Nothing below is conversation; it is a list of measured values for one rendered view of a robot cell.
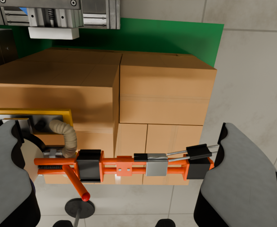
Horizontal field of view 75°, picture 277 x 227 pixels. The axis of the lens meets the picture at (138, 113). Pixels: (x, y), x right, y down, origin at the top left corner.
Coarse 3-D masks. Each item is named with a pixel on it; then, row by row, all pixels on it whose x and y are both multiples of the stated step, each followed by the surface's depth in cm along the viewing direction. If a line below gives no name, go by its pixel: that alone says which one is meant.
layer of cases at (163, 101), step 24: (120, 72) 110; (144, 72) 110; (168, 72) 111; (192, 72) 111; (216, 72) 112; (120, 96) 117; (144, 96) 117; (168, 96) 118; (192, 96) 119; (120, 120) 125; (144, 120) 125; (168, 120) 126; (192, 120) 127; (120, 144) 134; (144, 144) 135; (168, 144) 136; (192, 144) 136
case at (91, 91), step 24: (0, 72) 83; (24, 72) 84; (48, 72) 86; (72, 72) 88; (96, 72) 90; (0, 96) 72; (24, 96) 72; (48, 96) 73; (72, 96) 73; (96, 96) 74; (72, 120) 78; (96, 120) 79; (48, 144) 83; (96, 144) 84
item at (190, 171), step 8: (192, 160) 59; (200, 160) 59; (208, 160) 59; (184, 168) 60; (192, 168) 58; (200, 168) 58; (208, 168) 58; (184, 176) 60; (192, 176) 60; (200, 176) 60
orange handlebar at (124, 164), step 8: (40, 160) 57; (48, 160) 57; (56, 160) 57; (64, 160) 57; (72, 160) 57; (104, 160) 58; (112, 160) 58; (120, 160) 58; (128, 160) 58; (168, 160) 59; (184, 160) 59; (72, 168) 59; (104, 168) 60; (112, 168) 60; (120, 168) 58; (128, 168) 58; (136, 168) 60; (144, 168) 60; (168, 168) 61; (176, 168) 61
